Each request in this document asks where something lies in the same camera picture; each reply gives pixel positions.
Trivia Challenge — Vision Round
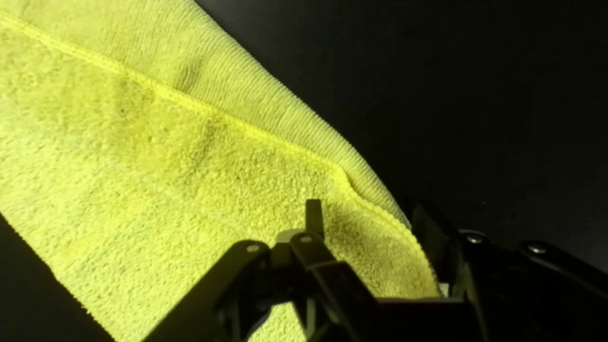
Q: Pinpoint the yellow towel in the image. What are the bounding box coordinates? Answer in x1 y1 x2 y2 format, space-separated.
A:
0 0 444 342

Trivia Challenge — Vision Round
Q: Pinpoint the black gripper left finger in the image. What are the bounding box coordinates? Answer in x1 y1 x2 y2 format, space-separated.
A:
216 198 383 342

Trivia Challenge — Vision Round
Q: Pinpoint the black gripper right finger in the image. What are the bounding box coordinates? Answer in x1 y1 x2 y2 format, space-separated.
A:
411 206 502 342

